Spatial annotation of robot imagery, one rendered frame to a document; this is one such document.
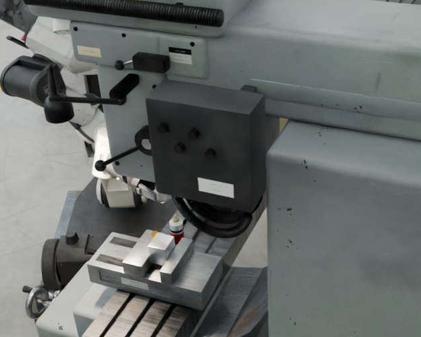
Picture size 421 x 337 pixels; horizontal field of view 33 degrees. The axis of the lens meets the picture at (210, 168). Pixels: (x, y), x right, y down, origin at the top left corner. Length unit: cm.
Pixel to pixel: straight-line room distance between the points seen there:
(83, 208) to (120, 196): 26
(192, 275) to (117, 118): 51
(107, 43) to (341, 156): 56
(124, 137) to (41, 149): 286
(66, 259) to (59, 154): 181
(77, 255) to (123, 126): 110
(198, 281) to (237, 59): 70
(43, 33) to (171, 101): 87
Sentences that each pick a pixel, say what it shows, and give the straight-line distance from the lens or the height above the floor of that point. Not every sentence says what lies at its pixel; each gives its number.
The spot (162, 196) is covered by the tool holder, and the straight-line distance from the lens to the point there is 186.
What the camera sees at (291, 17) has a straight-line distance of 145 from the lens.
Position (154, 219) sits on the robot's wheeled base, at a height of 57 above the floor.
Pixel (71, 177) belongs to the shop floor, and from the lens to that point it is 422.
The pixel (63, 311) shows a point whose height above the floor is 73.
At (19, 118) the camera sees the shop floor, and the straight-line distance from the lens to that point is 495.
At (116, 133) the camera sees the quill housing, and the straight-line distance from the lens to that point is 170.
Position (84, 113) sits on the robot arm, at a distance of 219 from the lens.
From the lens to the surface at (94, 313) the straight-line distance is 209.
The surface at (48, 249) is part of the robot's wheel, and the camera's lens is 276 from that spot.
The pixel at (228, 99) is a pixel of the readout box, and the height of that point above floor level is 173.
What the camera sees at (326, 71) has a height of 169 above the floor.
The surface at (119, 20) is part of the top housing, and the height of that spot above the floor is 175.
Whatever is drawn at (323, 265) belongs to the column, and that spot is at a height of 131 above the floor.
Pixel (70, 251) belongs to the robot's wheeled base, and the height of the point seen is 60.
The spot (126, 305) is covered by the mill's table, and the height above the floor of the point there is 92.
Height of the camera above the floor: 231
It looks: 34 degrees down
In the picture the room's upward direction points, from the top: 4 degrees counter-clockwise
